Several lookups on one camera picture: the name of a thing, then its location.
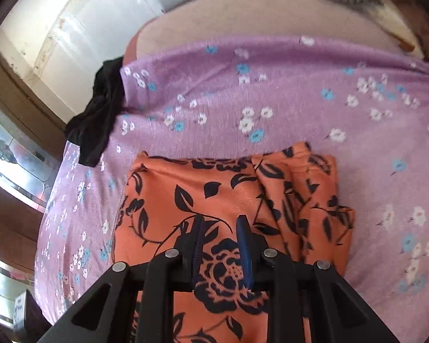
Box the pink beige mattress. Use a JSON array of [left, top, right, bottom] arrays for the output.
[[123, 0, 426, 70]]

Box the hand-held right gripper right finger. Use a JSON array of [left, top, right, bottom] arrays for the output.
[[236, 215, 401, 343]]

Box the black garment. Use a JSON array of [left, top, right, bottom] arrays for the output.
[[65, 57, 126, 168]]

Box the purple floral bedsheet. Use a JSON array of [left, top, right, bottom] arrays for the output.
[[34, 36, 429, 333]]

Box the wooden stained glass door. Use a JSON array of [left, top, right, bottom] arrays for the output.
[[0, 43, 77, 343]]

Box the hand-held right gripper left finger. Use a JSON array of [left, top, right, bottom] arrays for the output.
[[36, 216, 205, 343]]

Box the orange floral dress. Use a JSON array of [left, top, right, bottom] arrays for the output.
[[112, 142, 356, 343]]

